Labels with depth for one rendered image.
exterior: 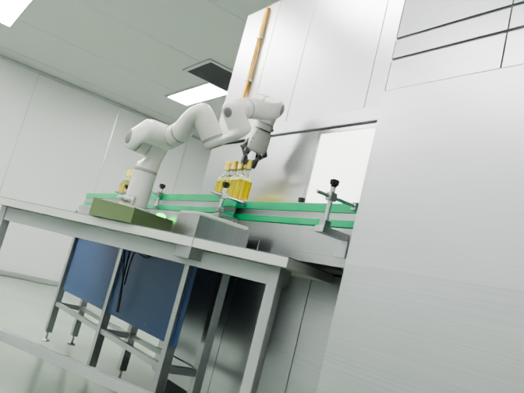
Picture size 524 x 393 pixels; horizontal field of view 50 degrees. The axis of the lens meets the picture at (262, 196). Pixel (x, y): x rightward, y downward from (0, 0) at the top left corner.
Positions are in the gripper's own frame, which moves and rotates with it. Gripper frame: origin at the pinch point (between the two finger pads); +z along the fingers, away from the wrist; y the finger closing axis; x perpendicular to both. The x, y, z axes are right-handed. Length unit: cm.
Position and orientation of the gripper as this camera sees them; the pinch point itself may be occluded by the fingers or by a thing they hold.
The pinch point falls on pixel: (249, 162)
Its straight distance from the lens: 243.5
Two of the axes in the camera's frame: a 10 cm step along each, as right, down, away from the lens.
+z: -3.9, 9.2, 0.5
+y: -7.7, -3.0, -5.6
